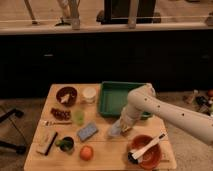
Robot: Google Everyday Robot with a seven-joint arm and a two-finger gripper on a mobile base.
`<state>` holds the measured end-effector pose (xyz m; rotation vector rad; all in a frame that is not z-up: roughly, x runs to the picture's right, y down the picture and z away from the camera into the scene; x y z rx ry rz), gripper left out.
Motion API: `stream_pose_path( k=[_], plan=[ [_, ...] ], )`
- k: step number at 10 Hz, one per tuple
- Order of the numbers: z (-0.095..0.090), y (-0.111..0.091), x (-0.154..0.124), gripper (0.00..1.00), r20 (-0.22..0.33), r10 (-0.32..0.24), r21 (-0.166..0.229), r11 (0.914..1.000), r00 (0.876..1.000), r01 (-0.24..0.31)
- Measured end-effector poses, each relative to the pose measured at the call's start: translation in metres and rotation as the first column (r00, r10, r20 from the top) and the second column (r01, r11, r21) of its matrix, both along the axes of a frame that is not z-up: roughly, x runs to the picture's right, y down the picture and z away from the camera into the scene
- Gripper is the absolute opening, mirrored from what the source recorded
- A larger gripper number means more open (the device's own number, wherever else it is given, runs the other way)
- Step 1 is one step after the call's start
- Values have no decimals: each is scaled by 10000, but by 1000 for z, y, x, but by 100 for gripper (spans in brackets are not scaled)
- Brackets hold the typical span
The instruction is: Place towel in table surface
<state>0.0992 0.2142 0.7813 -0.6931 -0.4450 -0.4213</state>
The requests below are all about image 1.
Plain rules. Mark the white cup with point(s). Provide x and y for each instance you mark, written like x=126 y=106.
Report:
x=89 y=94

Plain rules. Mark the dark red bowl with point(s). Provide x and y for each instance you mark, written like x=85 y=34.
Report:
x=67 y=96

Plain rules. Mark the blue sponge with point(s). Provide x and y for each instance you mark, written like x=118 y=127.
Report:
x=88 y=131

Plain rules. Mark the orange fruit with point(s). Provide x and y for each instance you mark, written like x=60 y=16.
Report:
x=86 y=153

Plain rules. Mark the dark low cabinet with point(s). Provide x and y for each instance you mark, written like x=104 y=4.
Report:
x=170 y=60

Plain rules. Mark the white black eraser block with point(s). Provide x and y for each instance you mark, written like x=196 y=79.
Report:
x=45 y=142

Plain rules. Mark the green plastic tray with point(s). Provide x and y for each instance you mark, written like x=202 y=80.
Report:
x=113 y=97

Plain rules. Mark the dark bowl with greens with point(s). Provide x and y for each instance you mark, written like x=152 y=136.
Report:
x=66 y=144

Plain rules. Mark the black brush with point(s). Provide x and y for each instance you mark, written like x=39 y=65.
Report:
x=131 y=159

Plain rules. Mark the white spatula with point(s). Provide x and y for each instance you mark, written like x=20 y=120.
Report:
x=136 y=154

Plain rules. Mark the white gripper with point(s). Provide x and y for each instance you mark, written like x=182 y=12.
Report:
x=129 y=116

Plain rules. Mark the brown chocolate bar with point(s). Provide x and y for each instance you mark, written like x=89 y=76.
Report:
x=61 y=114

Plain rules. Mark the orange bowl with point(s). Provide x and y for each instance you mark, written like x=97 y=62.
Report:
x=152 y=157

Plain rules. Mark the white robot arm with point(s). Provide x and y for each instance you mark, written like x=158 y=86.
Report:
x=143 y=99

